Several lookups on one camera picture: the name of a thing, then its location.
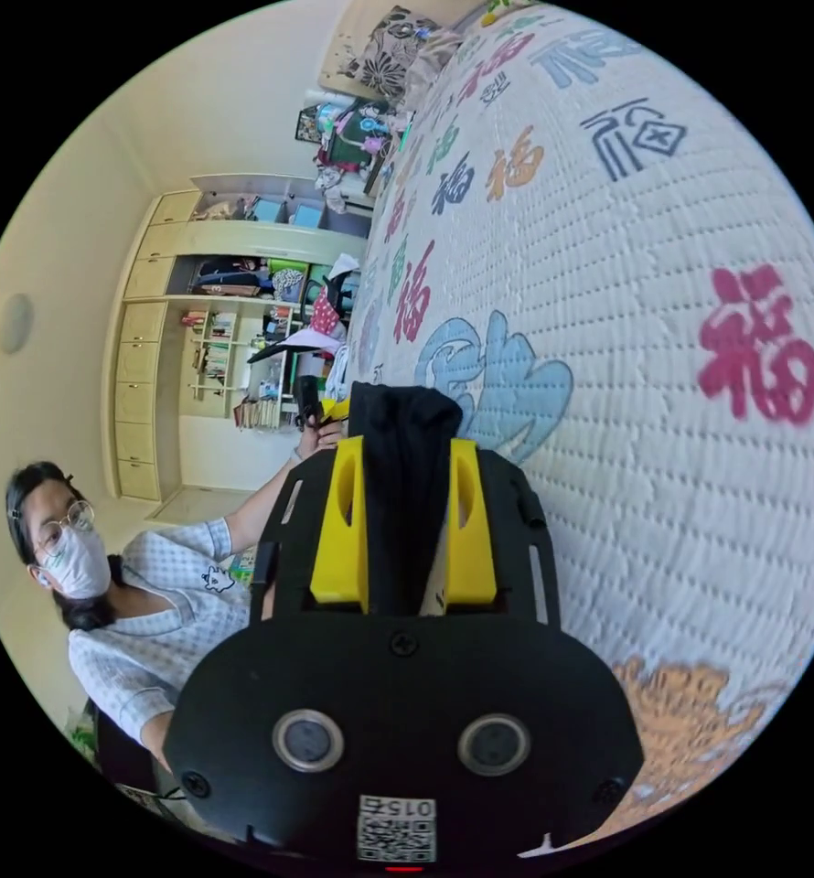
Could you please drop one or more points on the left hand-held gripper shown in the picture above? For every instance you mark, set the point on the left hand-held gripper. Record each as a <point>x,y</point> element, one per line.
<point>307,401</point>

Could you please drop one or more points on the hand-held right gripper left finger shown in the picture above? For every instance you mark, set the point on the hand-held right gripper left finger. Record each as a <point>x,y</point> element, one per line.
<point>338,535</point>

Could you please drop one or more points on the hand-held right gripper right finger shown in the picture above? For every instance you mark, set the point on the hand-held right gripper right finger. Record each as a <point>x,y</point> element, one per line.
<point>470,542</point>

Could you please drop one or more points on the black t-shirt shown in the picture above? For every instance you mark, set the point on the black t-shirt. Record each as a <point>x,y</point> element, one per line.
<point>407,480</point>

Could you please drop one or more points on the person's left forearm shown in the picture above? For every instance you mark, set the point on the person's left forearm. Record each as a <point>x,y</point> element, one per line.
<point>263,501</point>

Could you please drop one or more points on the person's left hand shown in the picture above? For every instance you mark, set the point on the person's left hand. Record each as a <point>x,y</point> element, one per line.
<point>323,439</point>

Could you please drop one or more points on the cream cupboard with shelves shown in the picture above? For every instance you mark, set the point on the cream cupboard with shelves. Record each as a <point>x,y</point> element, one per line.
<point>208,343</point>

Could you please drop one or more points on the bed with printed white quilt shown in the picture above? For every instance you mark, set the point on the bed with printed white quilt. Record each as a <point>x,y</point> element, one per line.
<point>654,446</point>

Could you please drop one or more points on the person's body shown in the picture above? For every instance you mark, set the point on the person's body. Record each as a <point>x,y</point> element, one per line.
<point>146,617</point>

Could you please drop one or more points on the cluttered bedside shelf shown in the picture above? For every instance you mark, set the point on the cluttered bedside shelf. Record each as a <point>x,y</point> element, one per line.
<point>345,140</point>

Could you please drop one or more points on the round ceiling lamp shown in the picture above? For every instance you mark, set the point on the round ceiling lamp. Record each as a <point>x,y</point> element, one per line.
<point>15,323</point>

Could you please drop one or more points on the black and white flowered pillow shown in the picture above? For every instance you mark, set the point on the black and white flowered pillow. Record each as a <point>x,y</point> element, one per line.
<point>383,51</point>

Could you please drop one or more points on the brown patterned pillow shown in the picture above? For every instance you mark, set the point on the brown patterned pillow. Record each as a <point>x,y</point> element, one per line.
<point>436,58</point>

